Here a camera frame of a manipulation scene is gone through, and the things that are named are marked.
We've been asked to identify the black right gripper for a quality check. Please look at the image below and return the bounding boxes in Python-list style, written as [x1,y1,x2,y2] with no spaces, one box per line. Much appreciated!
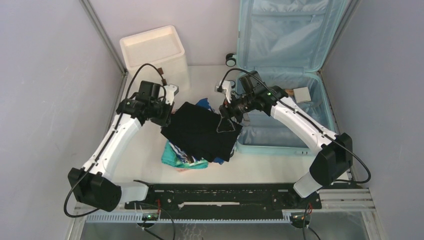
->
[217,90,256,133]

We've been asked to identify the black t-shirt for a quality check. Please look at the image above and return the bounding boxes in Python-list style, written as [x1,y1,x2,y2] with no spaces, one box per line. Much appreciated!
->
[161,101,242,162]

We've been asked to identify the white drawer box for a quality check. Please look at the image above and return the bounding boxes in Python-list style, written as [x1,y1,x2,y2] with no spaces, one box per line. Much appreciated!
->
[119,25,191,92]

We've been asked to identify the gold cylindrical bottle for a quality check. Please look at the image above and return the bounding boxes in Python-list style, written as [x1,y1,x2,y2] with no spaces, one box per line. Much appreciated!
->
[284,88,295,98]

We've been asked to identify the small grey white box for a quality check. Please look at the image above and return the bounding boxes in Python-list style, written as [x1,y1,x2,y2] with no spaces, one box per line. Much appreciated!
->
[293,87,312,104]

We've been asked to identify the light blue ribbed suitcase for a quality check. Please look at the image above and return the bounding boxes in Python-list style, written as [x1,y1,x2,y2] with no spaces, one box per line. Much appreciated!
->
[236,0,348,155]

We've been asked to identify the teal polo shirt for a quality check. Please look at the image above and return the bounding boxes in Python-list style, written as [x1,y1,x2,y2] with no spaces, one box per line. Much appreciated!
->
[161,141,209,171]

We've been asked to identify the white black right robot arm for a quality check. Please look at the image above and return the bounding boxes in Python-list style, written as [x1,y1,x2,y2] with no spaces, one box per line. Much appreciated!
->
[215,69,354,208]

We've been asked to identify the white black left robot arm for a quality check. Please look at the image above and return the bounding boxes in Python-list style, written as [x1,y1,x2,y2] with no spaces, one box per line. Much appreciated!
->
[67,81,179,212]

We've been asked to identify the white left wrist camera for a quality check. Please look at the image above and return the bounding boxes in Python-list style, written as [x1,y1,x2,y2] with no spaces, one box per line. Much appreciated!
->
[163,84,179,106]

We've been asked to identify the black mounting base plate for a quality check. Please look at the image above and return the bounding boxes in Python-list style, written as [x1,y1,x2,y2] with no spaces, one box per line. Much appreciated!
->
[142,183,322,210]

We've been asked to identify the white slotted cable duct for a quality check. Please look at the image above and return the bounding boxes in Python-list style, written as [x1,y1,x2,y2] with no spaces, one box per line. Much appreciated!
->
[85,212,292,224]

